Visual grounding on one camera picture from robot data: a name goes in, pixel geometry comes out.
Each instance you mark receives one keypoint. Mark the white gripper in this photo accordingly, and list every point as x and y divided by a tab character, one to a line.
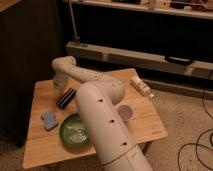
60	82

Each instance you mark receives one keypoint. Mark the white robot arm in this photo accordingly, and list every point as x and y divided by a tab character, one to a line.
95	100

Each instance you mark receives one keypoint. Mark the wooden folding table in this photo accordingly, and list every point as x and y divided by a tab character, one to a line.
44	147

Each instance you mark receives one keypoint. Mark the blue sponge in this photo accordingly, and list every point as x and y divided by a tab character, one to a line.
49	120

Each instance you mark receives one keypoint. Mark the metal stand pole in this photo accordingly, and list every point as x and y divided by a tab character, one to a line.
75	36

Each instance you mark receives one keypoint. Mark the green ceramic bowl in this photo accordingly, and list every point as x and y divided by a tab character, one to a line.
72	133

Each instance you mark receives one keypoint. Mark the long grey case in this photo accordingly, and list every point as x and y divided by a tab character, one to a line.
197	69

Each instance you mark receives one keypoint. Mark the white paper cup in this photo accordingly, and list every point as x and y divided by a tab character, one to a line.
125	112

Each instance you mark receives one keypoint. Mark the white tube bottle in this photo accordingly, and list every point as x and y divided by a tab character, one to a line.
141	86

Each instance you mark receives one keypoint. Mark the wooden shelf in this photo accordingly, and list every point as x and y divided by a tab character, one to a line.
149	6

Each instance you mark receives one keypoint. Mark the black case handle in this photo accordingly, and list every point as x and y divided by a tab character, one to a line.
179	61

